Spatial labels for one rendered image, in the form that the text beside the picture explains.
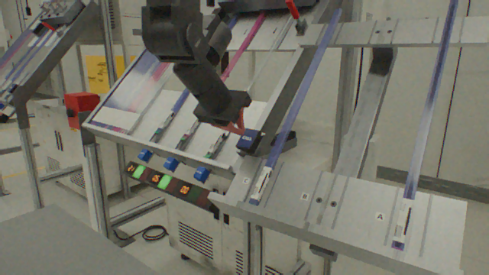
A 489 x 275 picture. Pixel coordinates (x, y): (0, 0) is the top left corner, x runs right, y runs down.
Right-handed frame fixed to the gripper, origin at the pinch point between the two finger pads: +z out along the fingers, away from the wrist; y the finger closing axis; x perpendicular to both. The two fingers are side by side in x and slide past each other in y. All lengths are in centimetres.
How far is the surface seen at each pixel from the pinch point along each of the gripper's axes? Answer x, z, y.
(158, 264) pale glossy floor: 37, 75, 71
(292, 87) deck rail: -20.1, 9.4, 0.3
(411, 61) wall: -148, 128, 8
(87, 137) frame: 8, 12, 75
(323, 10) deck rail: -44.5, 5.8, 0.1
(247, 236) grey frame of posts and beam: 16.4, 18.8, -0.6
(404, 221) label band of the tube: 9.2, -0.5, -32.8
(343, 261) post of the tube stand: 12.2, 26.7, -19.9
